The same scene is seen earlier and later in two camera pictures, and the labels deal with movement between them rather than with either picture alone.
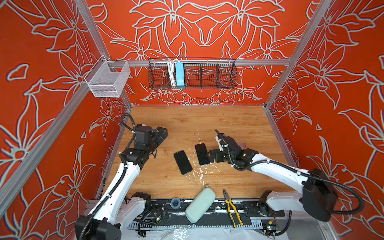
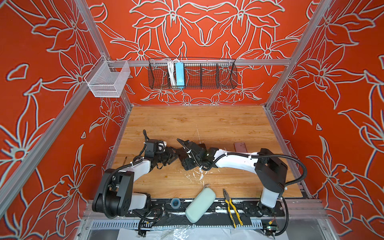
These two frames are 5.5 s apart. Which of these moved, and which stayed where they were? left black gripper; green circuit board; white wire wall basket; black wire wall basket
Moved: left black gripper
Stayed: green circuit board; white wire wall basket; black wire wall basket
